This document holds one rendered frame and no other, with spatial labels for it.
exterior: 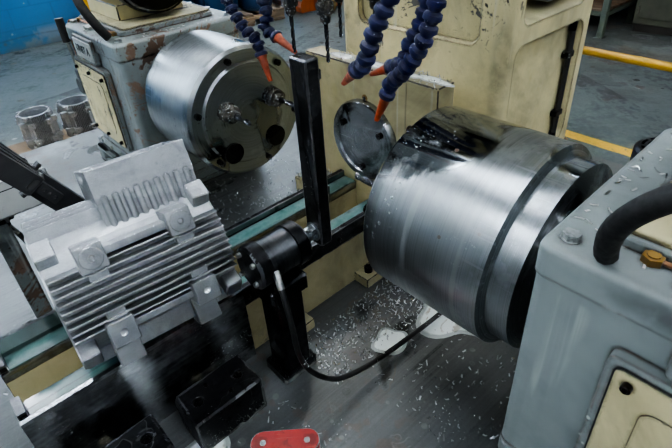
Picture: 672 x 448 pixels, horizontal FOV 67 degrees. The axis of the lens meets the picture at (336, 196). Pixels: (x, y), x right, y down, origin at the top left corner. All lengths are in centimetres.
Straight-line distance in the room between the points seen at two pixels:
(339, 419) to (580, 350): 36
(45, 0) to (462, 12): 573
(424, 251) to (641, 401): 23
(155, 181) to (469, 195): 37
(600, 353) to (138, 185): 51
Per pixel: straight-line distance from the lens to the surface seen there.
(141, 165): 65
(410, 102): 80
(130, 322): 62
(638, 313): 44
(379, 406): 75
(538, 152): 56
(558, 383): 54
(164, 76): 101
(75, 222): 65
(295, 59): 57
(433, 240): 55
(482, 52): 85
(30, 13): 633
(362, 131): 89
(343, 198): 96
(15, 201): 85
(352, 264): 89
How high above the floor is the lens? 142
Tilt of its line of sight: 33 degrees down
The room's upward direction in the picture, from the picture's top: 4 degrees counter-clockwise
